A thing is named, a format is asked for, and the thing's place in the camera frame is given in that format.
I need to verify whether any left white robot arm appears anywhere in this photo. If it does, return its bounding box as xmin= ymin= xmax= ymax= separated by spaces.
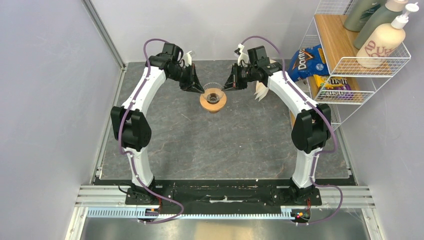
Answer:
xmin=110 ymin=42 xmax=204 ymax=205

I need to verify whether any green bottle beige cap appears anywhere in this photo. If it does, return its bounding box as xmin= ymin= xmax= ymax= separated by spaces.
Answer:
xmin=353 ymin=0 xmax=408 ymax=50

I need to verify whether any yellow M&M's candy bag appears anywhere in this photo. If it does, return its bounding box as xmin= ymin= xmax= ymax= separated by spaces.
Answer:
xmin=313 ymin=74 xmax=354 ymax=101

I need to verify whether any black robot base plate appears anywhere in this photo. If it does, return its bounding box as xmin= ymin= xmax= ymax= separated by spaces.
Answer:
xmin=125 ymin=179 xmax=323 ymax=215

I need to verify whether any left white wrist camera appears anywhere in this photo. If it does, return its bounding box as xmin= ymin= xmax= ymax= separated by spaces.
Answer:
xmin=181 ymin=50 xmax=195 ymax=67

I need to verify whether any round wooden dripper stand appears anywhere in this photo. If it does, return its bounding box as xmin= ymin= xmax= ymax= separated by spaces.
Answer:
xmin=199 ymin=92 xmax=228 ymax=115

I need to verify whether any white wire shelf rack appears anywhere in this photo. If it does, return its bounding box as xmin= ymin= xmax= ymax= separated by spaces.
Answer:
xmin=297 ymin=0 xmax=411 ymax=129

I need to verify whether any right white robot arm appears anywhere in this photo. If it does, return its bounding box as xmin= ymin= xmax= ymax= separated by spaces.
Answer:
xmin=223 ymin=44 xmax=333 ymax=205

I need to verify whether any cream pump lotion bottle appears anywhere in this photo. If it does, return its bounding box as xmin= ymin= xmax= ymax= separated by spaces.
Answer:
xmin=356 ymin=2 xmax=419 ymax=69

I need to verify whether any dark green bottle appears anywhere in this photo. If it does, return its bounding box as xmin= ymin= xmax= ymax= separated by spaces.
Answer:
xmin=343 ymin=0 xmax=385 ymax=33

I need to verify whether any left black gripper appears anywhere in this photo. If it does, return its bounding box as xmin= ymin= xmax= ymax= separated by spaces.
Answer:
xmin=168 ymin=63 xmax=205 ymax=95

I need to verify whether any clear glass dripper cone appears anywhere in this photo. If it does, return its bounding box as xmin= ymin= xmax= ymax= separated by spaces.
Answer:
xmin=201 ymin=82 xmax=224 ymax=104

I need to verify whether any aluminium frame rail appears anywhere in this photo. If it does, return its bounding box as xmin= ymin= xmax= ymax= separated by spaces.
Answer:
xmin=65 ymin=185 xmax=385 ymax=240

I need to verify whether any blue Doritos chip bag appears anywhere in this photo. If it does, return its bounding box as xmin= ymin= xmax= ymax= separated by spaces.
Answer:
xmin=287 ymin=44 xmax=330 ymax=82

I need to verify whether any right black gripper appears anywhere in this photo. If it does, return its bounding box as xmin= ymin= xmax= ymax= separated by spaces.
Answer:
xmin=221 ymin=62 xmax=257 ymax=92

